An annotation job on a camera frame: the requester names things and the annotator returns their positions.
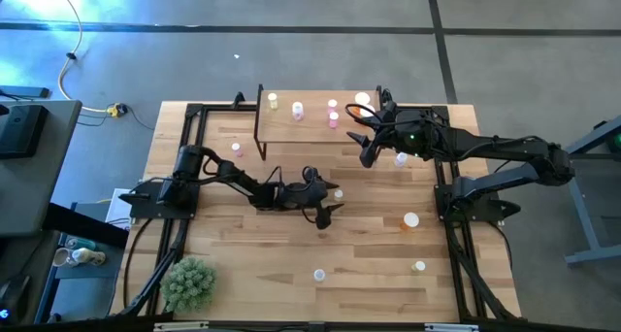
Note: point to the yellow-capped bottle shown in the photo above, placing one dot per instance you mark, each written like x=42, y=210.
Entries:
x=418, y=266

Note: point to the wooden shelf with black frame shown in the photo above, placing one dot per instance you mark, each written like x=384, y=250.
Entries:
x=291, y=130

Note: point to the black aluminium rig frame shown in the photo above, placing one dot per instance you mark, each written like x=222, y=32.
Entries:
x=193, y=110

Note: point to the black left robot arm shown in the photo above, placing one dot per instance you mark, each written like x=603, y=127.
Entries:
x=186, y=159

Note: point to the grey desk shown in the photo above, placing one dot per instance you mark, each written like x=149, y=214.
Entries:
x=43, y=176

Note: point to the black device with green light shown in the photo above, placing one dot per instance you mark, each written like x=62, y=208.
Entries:
x=612, y=140

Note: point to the black cart bar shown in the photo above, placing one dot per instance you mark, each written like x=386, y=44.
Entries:
x=82, y=225

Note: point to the white paper sheet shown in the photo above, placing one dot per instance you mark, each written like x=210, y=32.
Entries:
x=114, y=215

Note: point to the pink pill bottle white cap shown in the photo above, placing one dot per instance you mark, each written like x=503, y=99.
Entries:
x=333, y=119
x=237, y=149
x=332, y=104

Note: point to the yellow power plug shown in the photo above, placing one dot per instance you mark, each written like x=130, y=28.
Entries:
x=116, y=110

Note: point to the flat black device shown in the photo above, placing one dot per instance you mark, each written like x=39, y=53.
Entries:
x=26, y=91

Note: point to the grey table frame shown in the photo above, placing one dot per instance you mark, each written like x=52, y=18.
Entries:
x=582, y=210

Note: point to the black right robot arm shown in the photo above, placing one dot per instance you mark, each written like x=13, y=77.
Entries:
x=509, y=150

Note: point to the yellow-green pill bottle white cap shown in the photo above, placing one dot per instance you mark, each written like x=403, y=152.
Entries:
x=273, y=100
x=338, y=194

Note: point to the silver bracket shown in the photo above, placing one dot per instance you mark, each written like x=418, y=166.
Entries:
x=448, y=328
x=179, y=326

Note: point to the grey cart tray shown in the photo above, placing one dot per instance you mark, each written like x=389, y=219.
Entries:
x=104, y=272

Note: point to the black device with blue light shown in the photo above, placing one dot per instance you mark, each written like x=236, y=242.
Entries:
x=12, y=298

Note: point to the orange pill bottle white cap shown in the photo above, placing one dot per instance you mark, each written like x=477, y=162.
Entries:
x=368, y=110
x=410, y=220
x=362, y=98

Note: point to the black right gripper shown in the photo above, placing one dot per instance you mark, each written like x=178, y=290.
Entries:
x=410, y=130

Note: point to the green artificial plant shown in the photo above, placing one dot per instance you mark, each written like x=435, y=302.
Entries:
x=188, y=284

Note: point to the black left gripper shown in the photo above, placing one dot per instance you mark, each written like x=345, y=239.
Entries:
x=303, y=196

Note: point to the teal bottle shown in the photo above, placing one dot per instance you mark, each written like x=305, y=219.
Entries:
x=82, y=243

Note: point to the grey cup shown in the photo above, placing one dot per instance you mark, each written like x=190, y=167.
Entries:
x=60, y=258

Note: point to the clear pill bottle white cap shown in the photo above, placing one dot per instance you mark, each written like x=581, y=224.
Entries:
x=318, y=275
x=401, y=159
x=297, y=110

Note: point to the black box device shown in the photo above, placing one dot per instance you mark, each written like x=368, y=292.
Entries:
x=22, y=128

